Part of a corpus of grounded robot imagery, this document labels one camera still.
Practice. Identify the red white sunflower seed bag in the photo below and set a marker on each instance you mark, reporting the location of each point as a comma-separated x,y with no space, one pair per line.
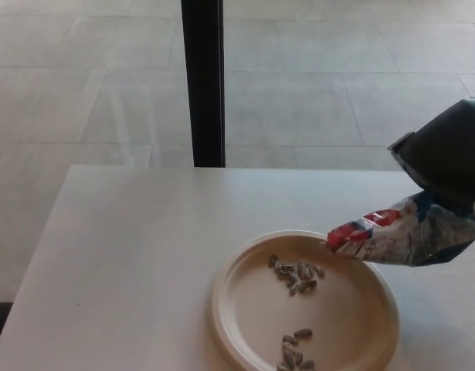
407,239

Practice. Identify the beige round paper plate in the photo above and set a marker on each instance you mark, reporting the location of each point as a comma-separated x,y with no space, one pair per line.
345,305

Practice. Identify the striped grey sunflower seed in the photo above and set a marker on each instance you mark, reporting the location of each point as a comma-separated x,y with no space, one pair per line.
293,288
303,332
287,349
287,266
318,271
302,267
283,365
295,358
288,340

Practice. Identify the black vertical window post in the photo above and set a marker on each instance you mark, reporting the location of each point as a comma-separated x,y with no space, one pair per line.
204,85

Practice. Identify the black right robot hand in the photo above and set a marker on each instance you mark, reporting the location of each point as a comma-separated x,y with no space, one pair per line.
445,154

